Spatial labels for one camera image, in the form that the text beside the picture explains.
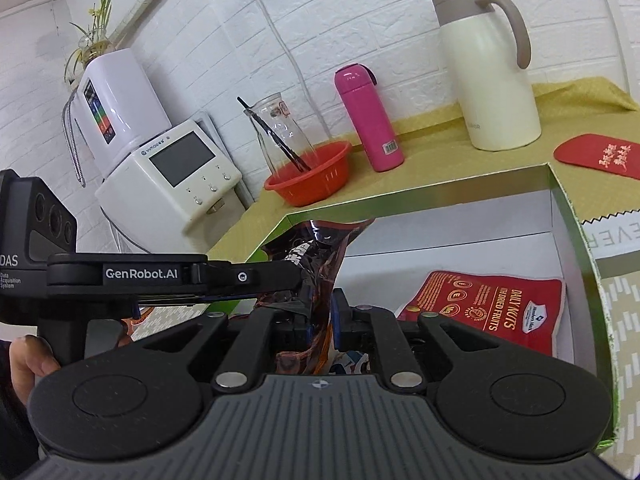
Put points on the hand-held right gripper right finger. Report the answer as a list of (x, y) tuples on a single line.
[(341, 316)]

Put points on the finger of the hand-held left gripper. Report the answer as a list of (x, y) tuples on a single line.
[(250, 277)]

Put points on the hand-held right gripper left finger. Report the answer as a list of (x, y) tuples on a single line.
[(260, 330)]

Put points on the white cartoon snack packet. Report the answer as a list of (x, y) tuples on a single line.
[(350, 361)]

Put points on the brown glossy snack pouch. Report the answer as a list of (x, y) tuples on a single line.
[(320, 260)]

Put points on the red nuts pouch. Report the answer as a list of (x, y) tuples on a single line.
[(480, 305)]

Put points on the green cardboard box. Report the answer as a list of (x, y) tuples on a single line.
[(450, 210)]

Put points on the person's left hand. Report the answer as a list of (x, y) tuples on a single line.
[(27, 365)]

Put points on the white appliance with screen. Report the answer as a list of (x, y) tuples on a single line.
[(165, 195)]

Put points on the red plastic basket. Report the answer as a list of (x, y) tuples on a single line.
[(320, 175)]

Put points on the glass carafe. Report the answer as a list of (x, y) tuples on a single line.
[(285, 125)]

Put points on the white water purifier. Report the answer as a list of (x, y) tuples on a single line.
[(130, 100)]

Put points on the pink thermos bottle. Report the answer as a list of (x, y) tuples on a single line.
[(372, 120)]

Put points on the yellow cloth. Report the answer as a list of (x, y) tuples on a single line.
[(440, 125)]

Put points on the potted green plant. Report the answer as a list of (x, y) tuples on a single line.
[(92, 35)]

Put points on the cream thermos jug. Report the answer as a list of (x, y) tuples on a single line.
[(485, 85)]

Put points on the patterned tablecloth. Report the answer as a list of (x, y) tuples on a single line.
[(625, 310)]

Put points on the red envelope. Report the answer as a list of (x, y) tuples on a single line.
[(600, 157)]

